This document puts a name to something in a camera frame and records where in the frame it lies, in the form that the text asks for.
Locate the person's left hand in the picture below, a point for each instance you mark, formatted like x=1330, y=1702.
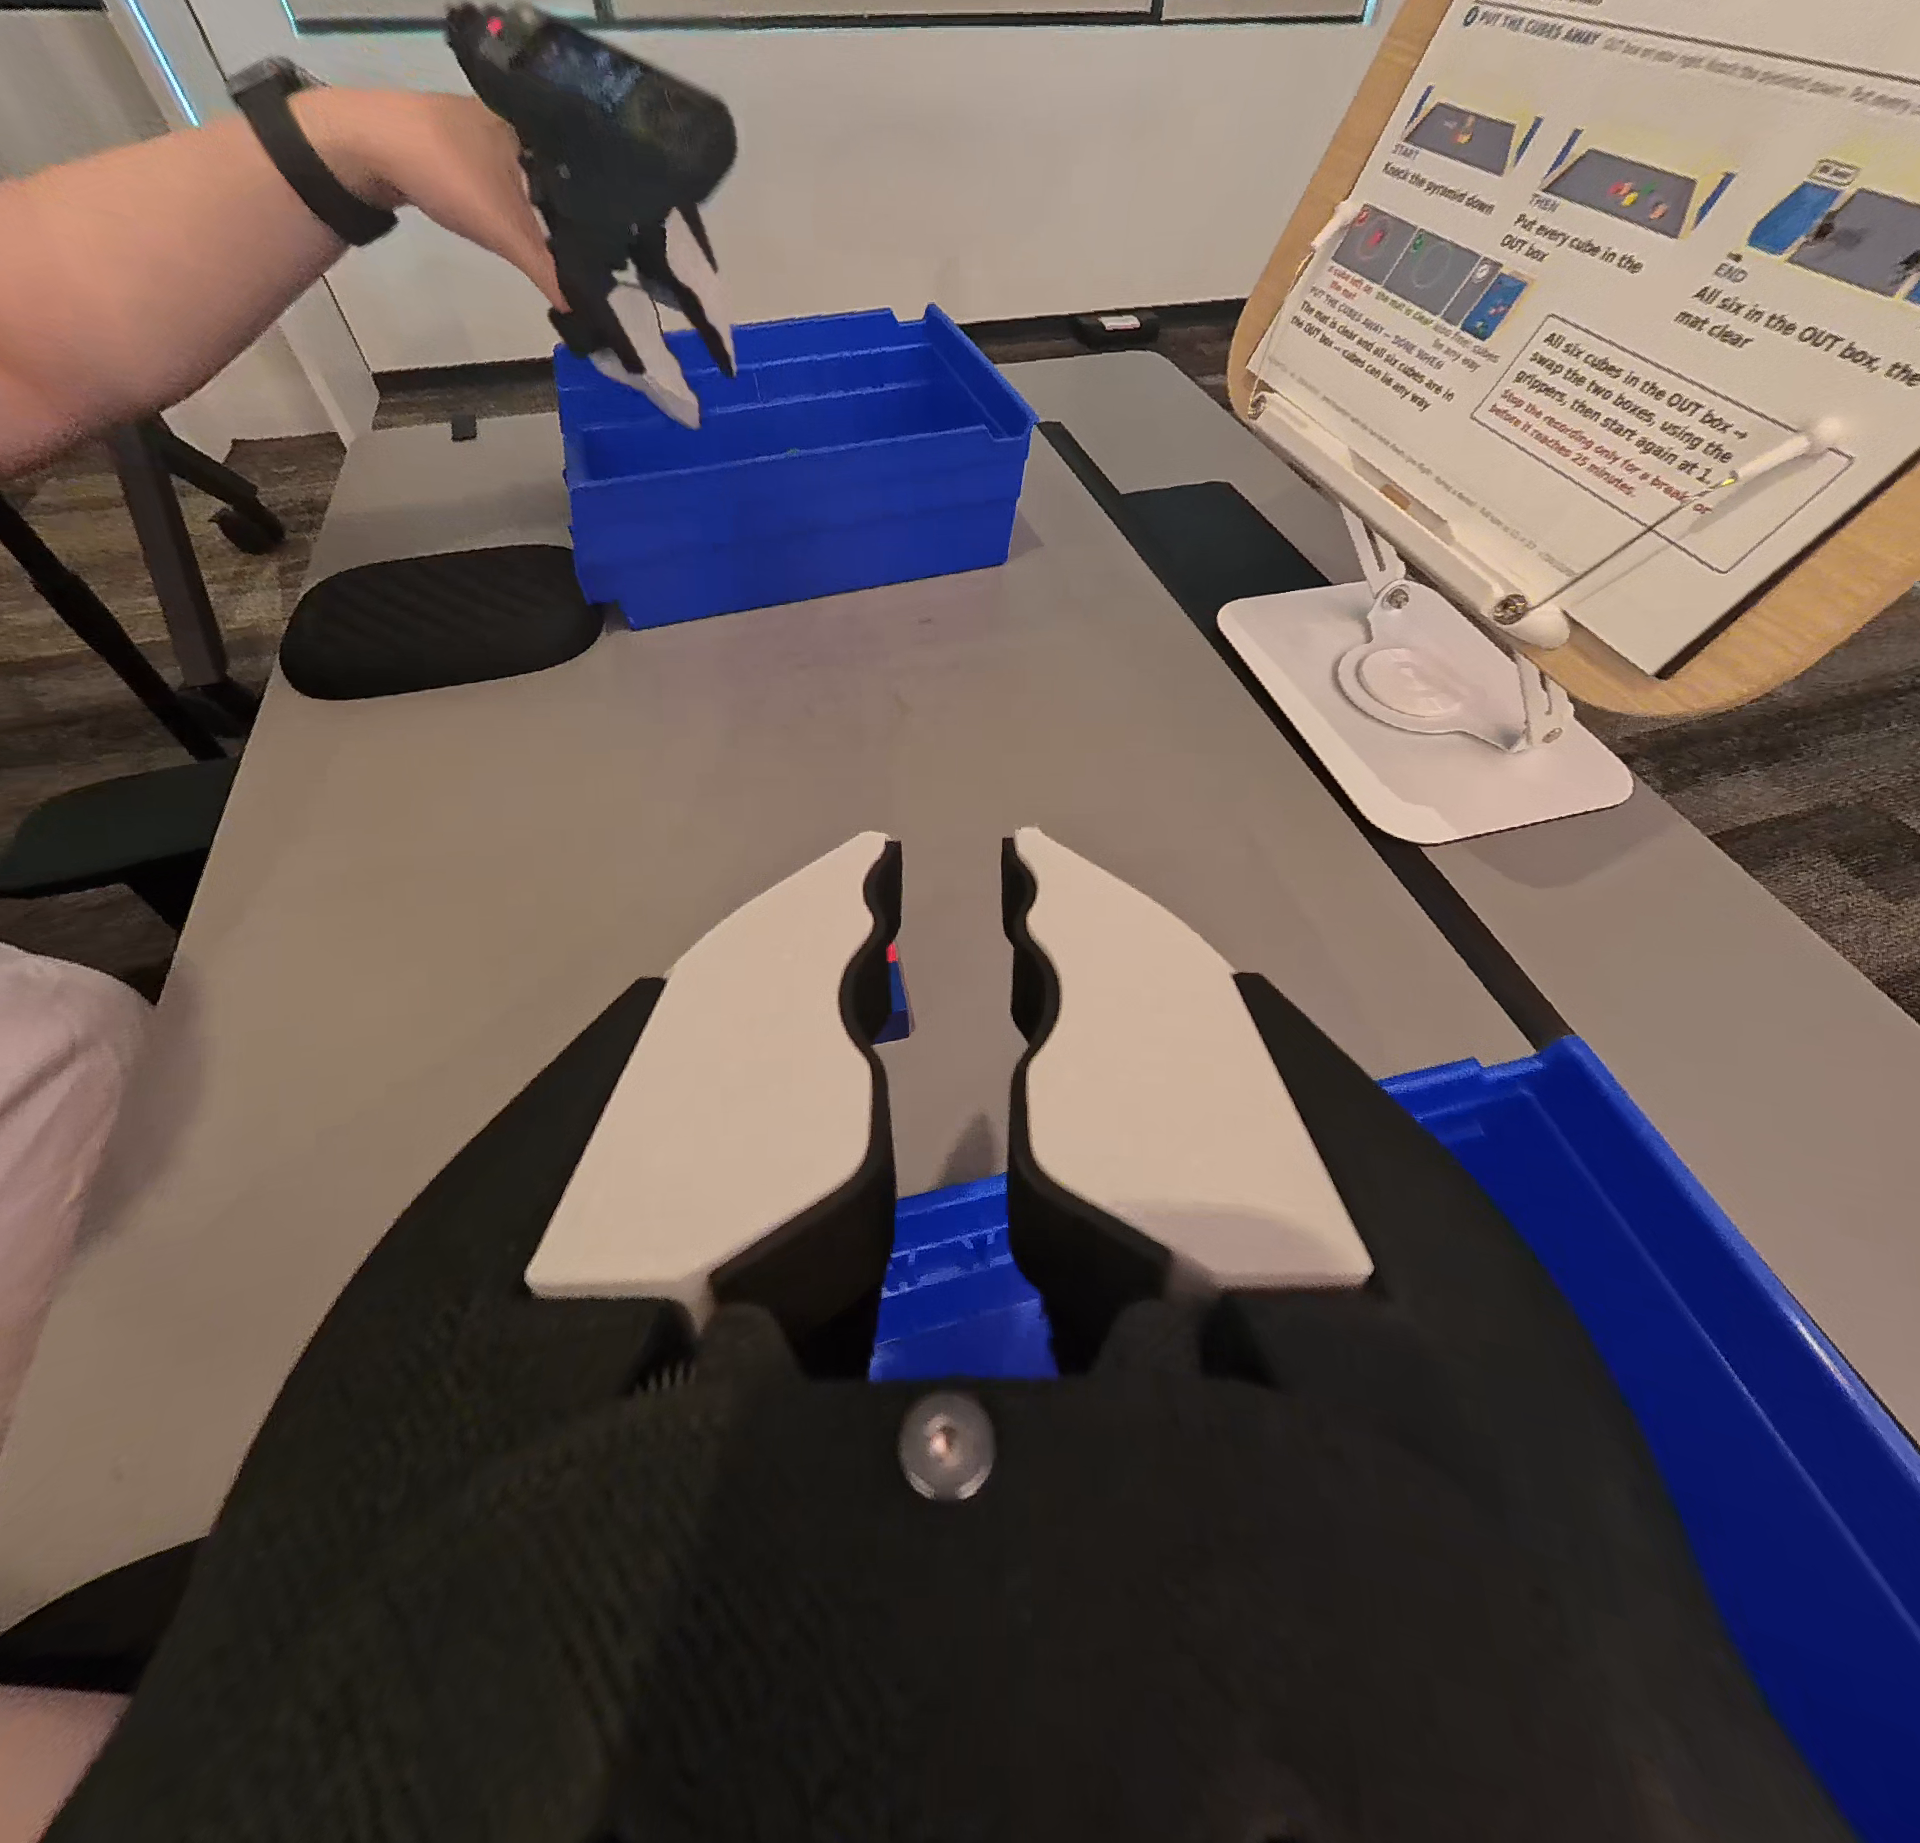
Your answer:
x=450, y=163

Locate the black oval pad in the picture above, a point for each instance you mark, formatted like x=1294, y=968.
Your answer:
x=434, y=621

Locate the blue wooden cube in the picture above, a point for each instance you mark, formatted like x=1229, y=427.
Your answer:
x=897, y=1006

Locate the grey desk leg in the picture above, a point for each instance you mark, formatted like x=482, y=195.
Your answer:
x=173, y=569

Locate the dark desk foot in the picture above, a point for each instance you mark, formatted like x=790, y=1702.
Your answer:
x=104, y=839

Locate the instruction sheet on stand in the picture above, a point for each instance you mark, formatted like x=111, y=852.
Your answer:
x=1771, y=629

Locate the black wristband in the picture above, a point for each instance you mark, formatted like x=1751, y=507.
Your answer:
x=308, y=163

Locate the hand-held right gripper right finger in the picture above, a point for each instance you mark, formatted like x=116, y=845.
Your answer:
x=1184, y=1124

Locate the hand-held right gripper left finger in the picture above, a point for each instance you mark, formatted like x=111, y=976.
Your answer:
x=705, y=1124

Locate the person's leg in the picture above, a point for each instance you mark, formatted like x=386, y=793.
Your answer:
x=45, y=1768

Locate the blue plastic bin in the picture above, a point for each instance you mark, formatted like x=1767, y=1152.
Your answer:
x=794, y=523
x=1694, y=1348

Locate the printed instruction sheet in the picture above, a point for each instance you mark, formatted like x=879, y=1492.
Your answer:
x=1621, y=223

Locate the person's left forearm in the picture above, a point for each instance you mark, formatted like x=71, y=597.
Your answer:
x=135, y=283

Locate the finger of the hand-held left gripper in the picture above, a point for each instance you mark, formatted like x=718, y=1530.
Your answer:
x=705, y=291
x=645, y=359

